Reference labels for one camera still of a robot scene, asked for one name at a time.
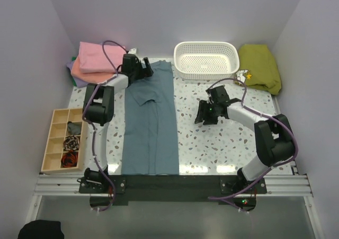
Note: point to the olive green t shirt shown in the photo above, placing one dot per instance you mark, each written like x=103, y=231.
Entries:
x=258, y=68

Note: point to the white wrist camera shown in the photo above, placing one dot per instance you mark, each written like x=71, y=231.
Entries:
x=211, y=100
x=133, y=51

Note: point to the blue t shirt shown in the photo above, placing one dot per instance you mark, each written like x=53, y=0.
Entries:
x=150, y=145

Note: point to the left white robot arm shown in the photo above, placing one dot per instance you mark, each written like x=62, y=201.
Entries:
x=98, y=111

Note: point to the lilac folded t shirt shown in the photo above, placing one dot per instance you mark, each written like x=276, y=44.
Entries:
x=79, y=81

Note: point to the green folded t shirt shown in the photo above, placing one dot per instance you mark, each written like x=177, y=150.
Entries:
x=74, y=83

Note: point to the white plastic basket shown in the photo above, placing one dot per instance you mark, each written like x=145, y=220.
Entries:
x=205, y=60

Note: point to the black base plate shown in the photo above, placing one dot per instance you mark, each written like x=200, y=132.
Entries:
x=157, y=188

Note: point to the wooden compartment tray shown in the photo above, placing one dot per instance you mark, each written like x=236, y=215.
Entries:
x=64, y=153

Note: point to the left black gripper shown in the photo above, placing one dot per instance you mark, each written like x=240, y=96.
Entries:
x=145, y=72

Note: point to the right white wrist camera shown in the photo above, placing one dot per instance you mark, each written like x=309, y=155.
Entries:
x=211, y=100

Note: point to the black object bottom left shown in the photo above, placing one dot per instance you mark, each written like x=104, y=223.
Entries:
x=42, y=229

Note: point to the grey item in tray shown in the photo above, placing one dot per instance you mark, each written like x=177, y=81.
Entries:
x=74, y=128

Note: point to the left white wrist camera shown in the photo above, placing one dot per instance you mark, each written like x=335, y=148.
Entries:
x=133, y=51

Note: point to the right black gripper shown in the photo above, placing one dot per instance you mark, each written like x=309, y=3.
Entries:
x=202, y=114

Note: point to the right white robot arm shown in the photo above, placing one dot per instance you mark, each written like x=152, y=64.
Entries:
x=274, y=141

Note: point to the salmon folded t shirt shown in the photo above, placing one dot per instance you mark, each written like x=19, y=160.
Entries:
x=94, y=69

